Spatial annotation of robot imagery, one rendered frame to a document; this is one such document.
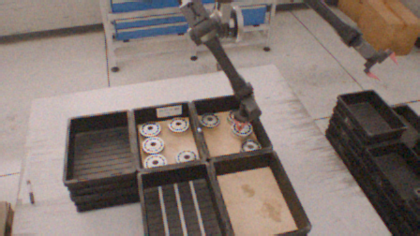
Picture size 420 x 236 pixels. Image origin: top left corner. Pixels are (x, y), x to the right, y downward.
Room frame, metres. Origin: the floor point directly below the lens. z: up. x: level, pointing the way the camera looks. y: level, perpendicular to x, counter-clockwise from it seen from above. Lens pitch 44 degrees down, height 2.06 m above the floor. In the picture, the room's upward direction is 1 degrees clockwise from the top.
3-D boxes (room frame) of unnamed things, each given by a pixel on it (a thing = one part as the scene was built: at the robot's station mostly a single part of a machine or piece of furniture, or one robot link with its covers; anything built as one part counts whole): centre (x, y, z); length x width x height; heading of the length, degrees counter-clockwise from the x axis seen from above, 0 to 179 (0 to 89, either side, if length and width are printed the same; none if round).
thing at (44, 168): (1.02, 0.80, 0.70); 0.33 x 0.23 x 0.01; 16
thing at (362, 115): (1.67, -1.06, 0.37); 0.40 x 0.30 x 0.45; 16
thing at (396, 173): (1.29, -1.18, 0.31); 0.40 x 0.30 x 0.34; 16
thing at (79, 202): (1.03, 0.48, 0.76); 0.40 x 0.30 x 0.12; 14
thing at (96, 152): (1.03, 0.48, 0.87); 0.40 x 0.30 x 0.11; 14
